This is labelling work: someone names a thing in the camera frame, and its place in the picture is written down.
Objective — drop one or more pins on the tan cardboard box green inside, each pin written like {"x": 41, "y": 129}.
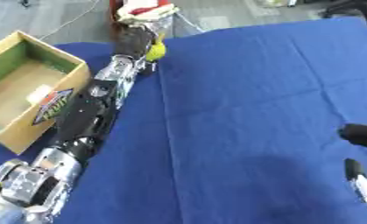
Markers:
{"x": 22, "y": 87}

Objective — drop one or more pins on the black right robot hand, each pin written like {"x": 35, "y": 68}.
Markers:
{"x": 360, "y": 134}

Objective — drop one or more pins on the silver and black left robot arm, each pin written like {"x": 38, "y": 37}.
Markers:
{"x": 84, "y": 116}

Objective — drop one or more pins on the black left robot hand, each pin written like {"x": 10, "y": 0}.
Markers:
{"x": 132, "y": 40}

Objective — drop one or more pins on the black chair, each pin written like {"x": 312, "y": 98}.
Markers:
{"x": 352, "y": 7}

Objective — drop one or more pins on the white and red soft toy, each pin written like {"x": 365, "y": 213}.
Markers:
{"x": 145, "y": 11}

